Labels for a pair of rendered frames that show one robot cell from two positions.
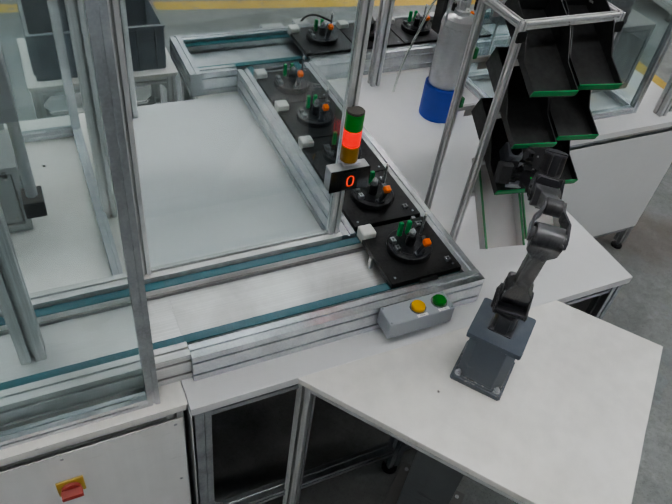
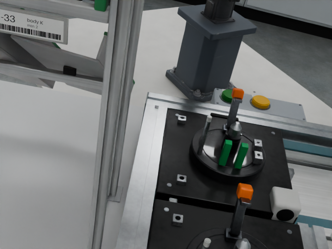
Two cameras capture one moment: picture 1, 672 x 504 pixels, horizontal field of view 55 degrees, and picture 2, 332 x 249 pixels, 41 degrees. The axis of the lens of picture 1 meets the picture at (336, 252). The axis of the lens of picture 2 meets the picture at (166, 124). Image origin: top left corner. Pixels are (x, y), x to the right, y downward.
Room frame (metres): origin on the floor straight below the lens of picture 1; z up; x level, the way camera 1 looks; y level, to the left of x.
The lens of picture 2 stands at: (2.10, -0.03, 1.51)
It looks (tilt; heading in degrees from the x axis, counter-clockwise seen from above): 37 degrees down; 208
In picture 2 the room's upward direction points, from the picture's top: 12 degrees clockwise
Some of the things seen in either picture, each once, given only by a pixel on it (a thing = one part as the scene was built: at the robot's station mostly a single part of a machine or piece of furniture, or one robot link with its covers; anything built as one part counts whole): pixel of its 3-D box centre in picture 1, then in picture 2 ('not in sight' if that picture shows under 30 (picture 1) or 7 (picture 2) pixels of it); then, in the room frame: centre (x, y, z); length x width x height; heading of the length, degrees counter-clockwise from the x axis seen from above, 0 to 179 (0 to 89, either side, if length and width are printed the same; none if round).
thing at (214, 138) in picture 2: (409, 245); (227, 152); (1.48, -0.22, 0.98); 0.14 x 0.14 x 0.02
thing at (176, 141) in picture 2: (407, 250); (225, 160); (1.48, -0.22, 0.96); 0.24 x 0.24 x 0.02; 30
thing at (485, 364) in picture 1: (491, 349); (208, 52); (1.14, -0.46, 0.96); 0.15 x 0.15 x 0.20; 68
